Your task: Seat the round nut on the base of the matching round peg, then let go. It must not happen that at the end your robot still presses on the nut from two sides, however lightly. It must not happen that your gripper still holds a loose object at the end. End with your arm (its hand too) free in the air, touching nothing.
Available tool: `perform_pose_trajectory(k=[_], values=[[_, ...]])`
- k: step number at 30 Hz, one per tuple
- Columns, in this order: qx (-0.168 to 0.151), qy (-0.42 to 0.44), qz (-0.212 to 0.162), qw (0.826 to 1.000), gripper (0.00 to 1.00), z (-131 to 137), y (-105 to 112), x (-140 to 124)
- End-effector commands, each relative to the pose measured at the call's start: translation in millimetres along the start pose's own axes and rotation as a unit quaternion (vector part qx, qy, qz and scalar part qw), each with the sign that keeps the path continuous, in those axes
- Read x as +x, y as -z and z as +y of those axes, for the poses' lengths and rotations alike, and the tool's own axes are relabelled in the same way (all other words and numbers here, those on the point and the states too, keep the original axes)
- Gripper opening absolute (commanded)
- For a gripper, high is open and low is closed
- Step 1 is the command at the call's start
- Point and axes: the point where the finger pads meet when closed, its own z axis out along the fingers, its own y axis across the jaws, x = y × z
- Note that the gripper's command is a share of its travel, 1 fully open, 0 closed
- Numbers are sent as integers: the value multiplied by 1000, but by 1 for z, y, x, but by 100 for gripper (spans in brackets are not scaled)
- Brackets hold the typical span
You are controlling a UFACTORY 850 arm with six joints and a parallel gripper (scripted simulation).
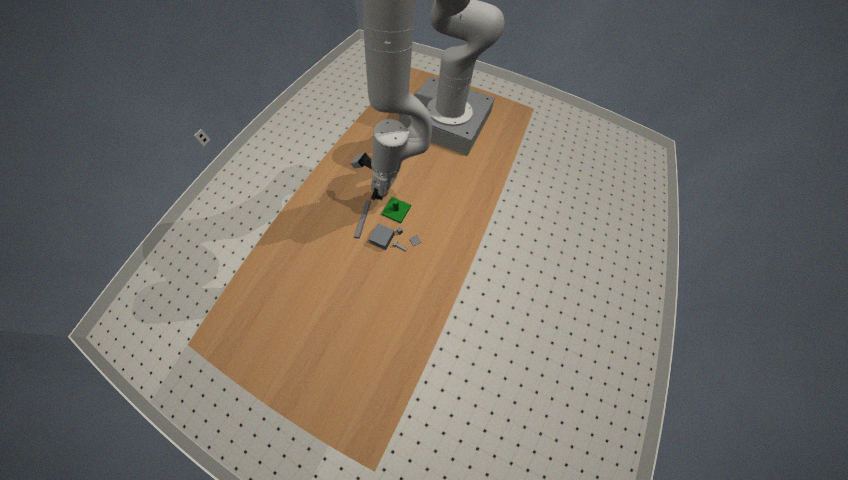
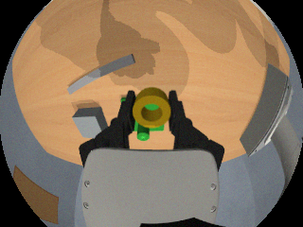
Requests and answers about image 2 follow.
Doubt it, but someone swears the gold round nut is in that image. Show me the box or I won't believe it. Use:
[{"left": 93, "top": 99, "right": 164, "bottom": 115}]
[{"left": 133, "top": 87, "right": 170, "bottom": 128}]

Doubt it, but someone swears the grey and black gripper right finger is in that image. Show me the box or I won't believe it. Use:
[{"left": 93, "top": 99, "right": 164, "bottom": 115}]
[{"left": 169, "top": 90, "right": 224, "bottom": 171}]

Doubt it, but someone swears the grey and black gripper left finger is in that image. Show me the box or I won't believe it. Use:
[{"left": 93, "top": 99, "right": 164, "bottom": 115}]
[{"left": 79, "top": 90, "right": 135, "bottom": 168}]

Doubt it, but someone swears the green flat plate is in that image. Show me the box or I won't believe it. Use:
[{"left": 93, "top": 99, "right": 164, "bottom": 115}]
[{"left": 120, "top": 97, "right": 165, "bottom": 141}]

